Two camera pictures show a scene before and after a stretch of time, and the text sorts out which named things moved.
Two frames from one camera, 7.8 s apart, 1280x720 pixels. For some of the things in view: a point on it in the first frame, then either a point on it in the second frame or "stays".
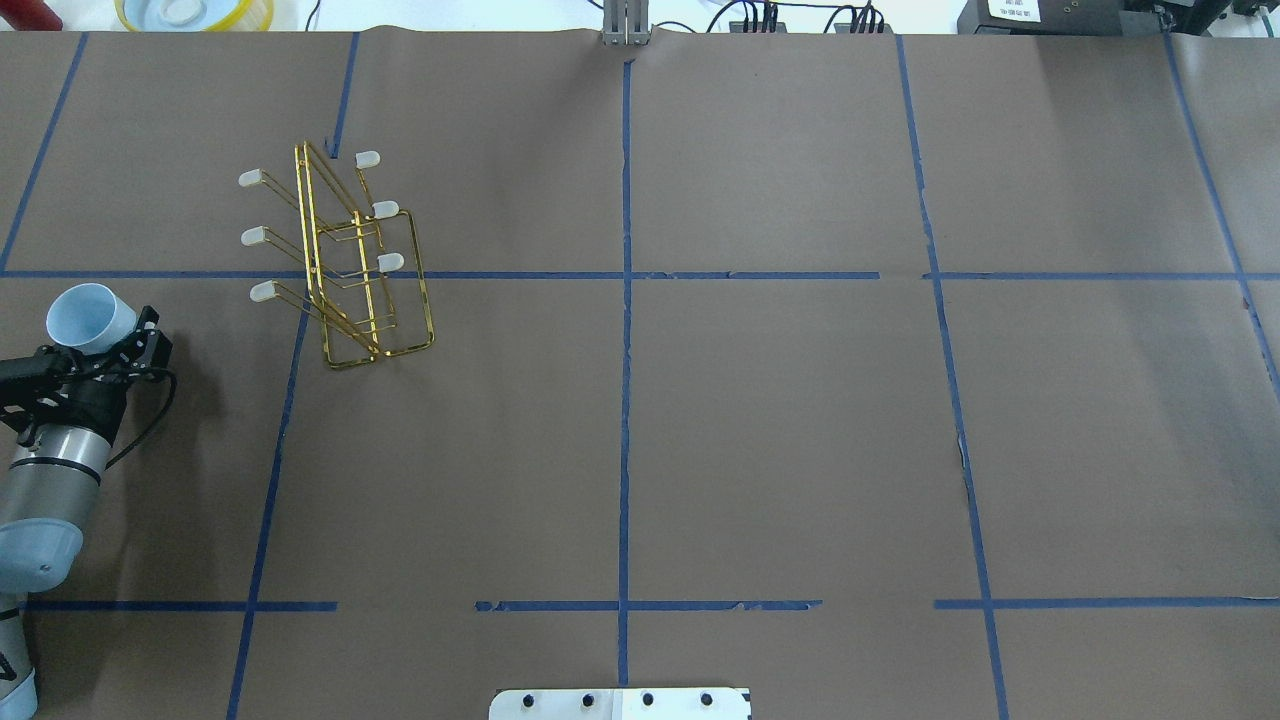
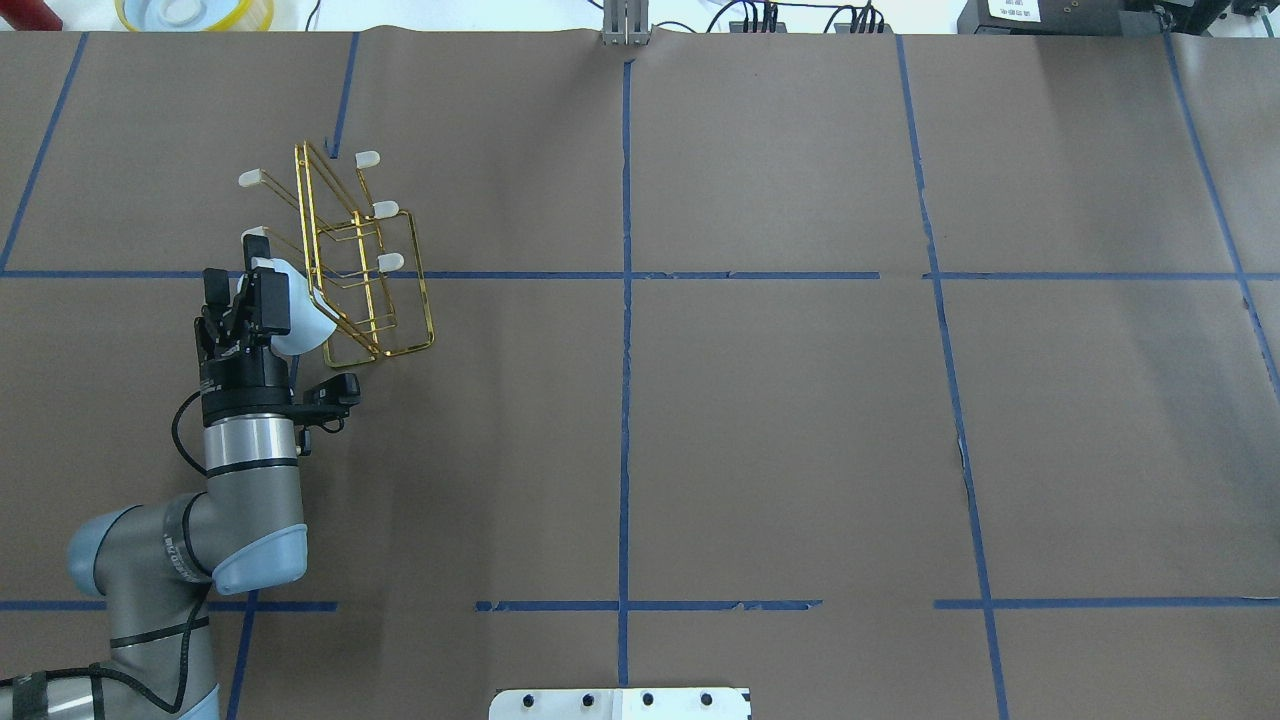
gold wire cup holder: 366,289 stays
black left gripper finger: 146,324 -> 267,288
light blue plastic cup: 89,318 -> 311,320
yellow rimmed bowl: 194,15 stays
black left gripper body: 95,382 -> 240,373
